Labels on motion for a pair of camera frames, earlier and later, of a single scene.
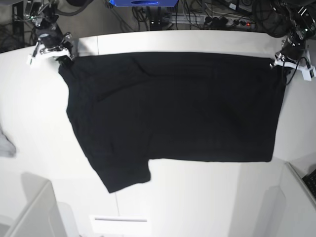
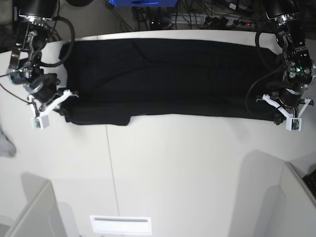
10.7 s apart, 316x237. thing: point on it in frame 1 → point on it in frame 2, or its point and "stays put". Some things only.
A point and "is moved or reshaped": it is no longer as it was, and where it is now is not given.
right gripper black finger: (64, 60) → (63, 112)
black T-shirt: (126, 108) is moved or reshaped
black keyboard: (310, 180) stays put
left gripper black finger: (286, 70) → (279, 117)
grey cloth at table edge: (7, 149) stays put
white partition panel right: (299, 215) stays put
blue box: (144, 3) stays put
